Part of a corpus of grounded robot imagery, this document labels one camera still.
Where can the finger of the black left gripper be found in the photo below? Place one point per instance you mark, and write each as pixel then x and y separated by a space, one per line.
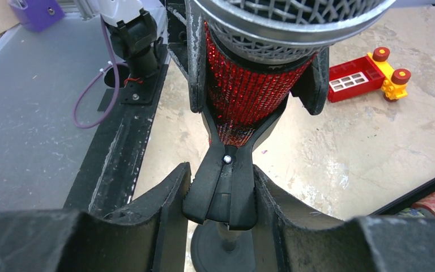
pixel 187 47
pixel 313 85

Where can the red yellow toy block truck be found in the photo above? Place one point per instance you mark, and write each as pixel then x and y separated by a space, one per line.
pixel 366 74

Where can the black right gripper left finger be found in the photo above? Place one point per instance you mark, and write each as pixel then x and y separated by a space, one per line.
pixel 148 234

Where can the purple plastic bin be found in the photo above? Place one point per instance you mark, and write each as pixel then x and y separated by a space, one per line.
pixel 36 15

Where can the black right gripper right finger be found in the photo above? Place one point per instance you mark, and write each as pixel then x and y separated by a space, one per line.
pixel 292 236

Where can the black mic stand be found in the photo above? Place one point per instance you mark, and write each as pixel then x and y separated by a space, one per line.
pixel 222 199

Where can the red glitter microphone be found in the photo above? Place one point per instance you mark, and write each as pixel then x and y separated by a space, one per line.
pixel 242 96

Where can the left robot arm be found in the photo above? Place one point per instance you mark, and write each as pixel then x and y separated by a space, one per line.
pixel 132 30

